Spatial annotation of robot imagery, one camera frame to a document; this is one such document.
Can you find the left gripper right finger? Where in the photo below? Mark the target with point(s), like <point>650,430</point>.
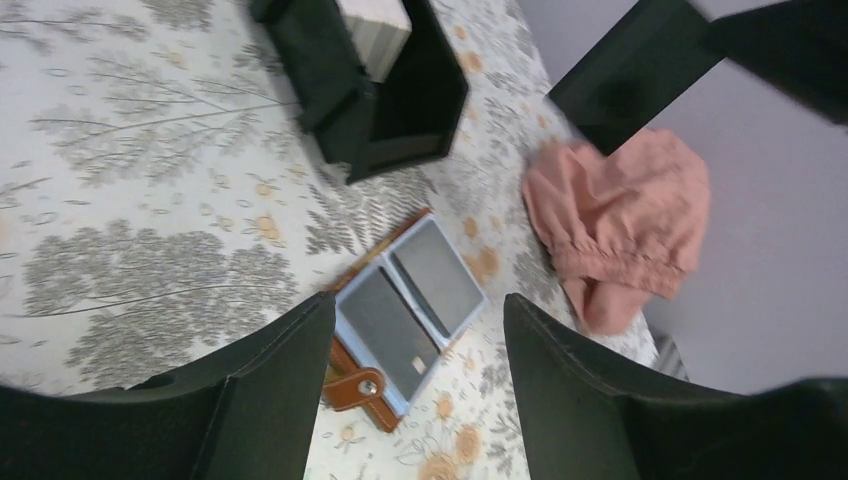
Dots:
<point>587,412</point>

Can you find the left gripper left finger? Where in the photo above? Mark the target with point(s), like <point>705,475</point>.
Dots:
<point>245,411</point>

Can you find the brown leather card holder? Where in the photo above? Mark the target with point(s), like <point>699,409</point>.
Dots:
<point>354,378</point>

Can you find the black credit card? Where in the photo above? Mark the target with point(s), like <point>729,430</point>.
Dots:
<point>440,283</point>
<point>389,330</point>

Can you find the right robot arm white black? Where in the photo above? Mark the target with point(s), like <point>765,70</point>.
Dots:
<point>659,49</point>

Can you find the black card box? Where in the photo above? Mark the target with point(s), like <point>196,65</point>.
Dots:
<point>407,120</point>

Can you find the stack of credit cards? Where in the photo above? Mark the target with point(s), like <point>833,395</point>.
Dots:
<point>379,30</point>

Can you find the pink crumpled cloth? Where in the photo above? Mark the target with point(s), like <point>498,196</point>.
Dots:
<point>619,229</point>

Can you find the floral patterned table mat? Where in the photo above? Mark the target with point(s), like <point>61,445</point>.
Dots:
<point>159,201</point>

